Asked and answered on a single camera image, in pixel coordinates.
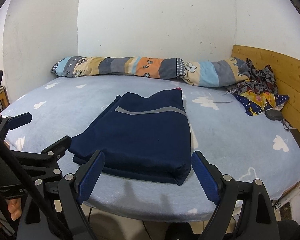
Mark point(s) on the blue cloud print bed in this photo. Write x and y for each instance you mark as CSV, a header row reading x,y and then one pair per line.
x,y
240,142

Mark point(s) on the rolled patchwork quilt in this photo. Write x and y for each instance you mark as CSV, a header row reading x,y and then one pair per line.
x,y
150,67

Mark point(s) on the dark grey object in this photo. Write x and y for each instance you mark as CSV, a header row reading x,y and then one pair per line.
x,y
273,115

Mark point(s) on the person's left hand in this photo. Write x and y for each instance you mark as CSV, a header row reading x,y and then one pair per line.
x,y
15,206

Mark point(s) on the blue yellow star print cloth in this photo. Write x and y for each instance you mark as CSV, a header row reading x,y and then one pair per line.
x,y
257,102

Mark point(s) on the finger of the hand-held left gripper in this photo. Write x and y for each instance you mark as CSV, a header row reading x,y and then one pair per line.
x,y
57,146
21,118

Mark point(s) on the yellow wooden furniture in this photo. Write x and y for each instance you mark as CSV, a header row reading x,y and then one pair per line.
x,y
2,100

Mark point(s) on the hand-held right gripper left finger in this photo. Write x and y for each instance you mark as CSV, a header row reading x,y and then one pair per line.
x,y
91,180

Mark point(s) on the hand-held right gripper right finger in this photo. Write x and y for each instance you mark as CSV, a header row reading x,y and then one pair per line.
x,y
206,177

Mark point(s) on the white bed frame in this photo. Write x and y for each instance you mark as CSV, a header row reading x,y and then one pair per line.
x,y
290,195

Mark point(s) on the navy blue garment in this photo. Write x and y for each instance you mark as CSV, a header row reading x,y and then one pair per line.
x,y
145,135

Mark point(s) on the dark patterned cloth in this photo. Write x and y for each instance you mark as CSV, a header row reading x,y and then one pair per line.
x,y
260,80

